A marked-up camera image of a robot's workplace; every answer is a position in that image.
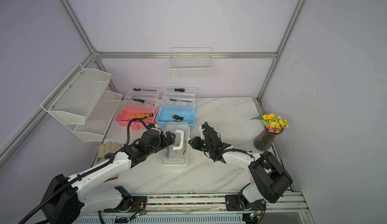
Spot white clear toolbox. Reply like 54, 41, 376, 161
160, 122, 190, 168

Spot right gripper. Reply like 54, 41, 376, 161
188, 136, 214, 152

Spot upper white mesh shelf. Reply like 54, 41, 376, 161
40, 64, 111, 125

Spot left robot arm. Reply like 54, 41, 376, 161
20, 124, 176, 224

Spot blue toolbox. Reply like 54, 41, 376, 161
156, 86, 198, 129

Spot flower vase bouquet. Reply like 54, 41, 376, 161
251, 114, 289, 151

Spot yellow pliers in pink box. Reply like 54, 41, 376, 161
133, 113, 154, 119

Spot yellow black screwdriver blue box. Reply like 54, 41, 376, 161
171, 115, 189, 121

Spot yellow black pliers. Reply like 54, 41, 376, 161
182, 139, 186, 155

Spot pink toolbox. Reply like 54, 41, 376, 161
115, 85, 161, 127

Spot left beige work glove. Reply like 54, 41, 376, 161
94, 142, 122, 166

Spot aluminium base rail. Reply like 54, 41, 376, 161
58, 191, 310, 216

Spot lower white mesh shelf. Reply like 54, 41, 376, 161
66, 90, 122, 142

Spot white mesh shelf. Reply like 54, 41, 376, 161
40, 64, 111, 125
66, 90, 122, 142

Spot white wire wall basket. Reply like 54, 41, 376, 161
168, 47, 213, 79

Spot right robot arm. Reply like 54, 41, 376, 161
188, 122, 293, 211

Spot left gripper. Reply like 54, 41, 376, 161
148, 131, 176, 157

